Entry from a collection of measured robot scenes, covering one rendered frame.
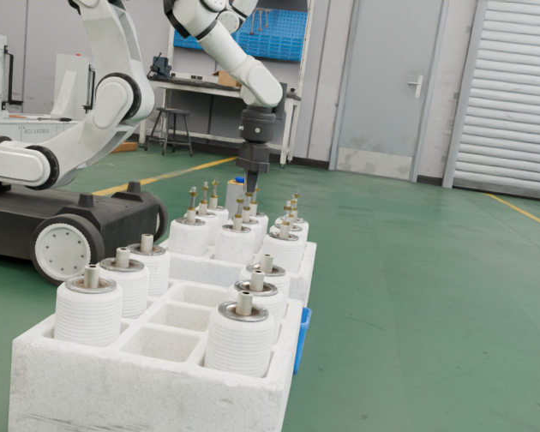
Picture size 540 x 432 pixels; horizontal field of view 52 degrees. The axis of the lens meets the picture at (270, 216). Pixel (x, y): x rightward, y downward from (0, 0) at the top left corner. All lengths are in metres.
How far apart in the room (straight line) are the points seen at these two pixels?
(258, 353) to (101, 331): 0.23
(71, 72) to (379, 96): 3.27
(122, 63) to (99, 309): 1.03
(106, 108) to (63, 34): 5.71
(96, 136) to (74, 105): 3.31
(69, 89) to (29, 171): 3.21
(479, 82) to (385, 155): 1.25
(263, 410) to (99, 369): 0.24
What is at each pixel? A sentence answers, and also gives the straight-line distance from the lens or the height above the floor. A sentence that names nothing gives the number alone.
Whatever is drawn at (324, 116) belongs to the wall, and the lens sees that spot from 6.42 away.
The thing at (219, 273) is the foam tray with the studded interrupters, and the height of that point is 0.15.
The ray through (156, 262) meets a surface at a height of 0.24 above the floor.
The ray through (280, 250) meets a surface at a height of 0.23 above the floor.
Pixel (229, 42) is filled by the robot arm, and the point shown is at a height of 0.69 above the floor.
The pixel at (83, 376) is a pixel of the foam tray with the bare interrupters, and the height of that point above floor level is 0.15.
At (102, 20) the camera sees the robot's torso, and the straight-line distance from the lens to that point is 1.76.
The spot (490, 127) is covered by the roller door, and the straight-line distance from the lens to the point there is 6.51.
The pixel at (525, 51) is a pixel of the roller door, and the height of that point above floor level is 1.54.
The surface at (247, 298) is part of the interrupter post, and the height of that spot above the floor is 0.28.
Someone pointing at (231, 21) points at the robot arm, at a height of 0.83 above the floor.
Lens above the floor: 0.54
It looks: 10 degrees down
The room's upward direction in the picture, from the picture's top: 8 degrees clockwise
